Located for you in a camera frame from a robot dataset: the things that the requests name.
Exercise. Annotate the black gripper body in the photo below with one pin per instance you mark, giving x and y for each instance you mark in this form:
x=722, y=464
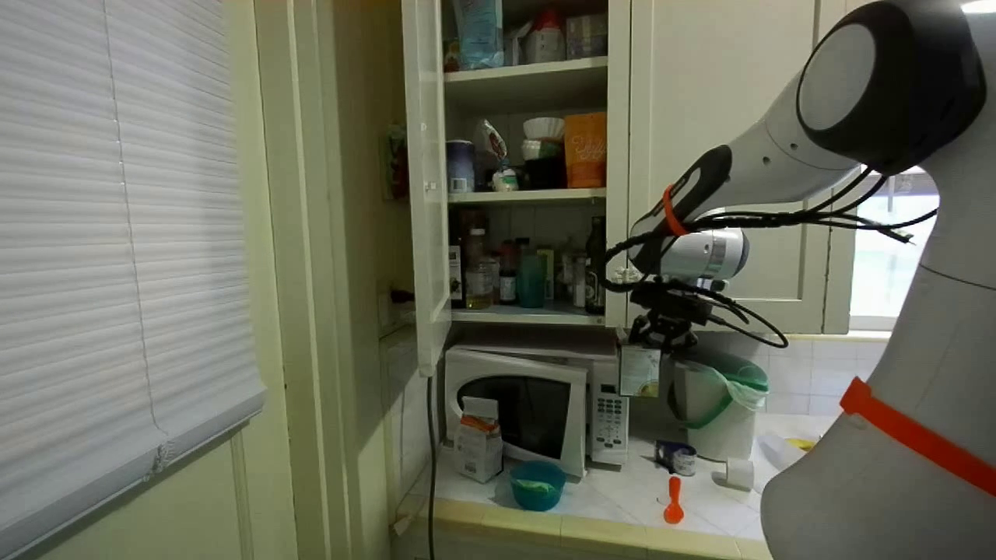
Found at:
x=669, y=317

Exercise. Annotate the white cardboard box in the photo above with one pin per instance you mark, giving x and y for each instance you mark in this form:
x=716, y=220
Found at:
x=477, y=441

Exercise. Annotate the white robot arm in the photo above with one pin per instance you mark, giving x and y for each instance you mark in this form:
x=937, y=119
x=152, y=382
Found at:
x=886, y=128

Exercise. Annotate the orange box on shelf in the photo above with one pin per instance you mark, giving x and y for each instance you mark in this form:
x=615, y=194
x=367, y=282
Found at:
x=587, y=147

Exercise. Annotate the cream cabinet door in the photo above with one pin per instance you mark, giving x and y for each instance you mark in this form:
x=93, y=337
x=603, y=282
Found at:
x=424, y=107

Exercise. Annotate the large container with green lid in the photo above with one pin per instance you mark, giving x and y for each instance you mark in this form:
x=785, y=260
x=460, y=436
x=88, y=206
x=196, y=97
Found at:
x=716, y=402

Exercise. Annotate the white microwave oven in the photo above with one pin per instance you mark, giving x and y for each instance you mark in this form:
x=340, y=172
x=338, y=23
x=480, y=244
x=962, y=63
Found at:
x=549, y=402

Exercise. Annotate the orange plastic spoon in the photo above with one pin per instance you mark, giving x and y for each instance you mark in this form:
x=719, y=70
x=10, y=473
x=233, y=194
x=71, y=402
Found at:
x=673, y=510

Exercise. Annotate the blue bowl with green cloth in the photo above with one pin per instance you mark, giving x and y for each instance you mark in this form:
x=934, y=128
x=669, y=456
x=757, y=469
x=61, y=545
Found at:
x=538, y=483

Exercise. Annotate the white window blind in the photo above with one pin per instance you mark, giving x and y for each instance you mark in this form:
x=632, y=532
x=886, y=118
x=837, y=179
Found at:
x=126, y=337

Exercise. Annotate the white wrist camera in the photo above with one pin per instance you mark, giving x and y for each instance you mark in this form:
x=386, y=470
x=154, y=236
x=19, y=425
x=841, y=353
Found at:
x=704, y=256

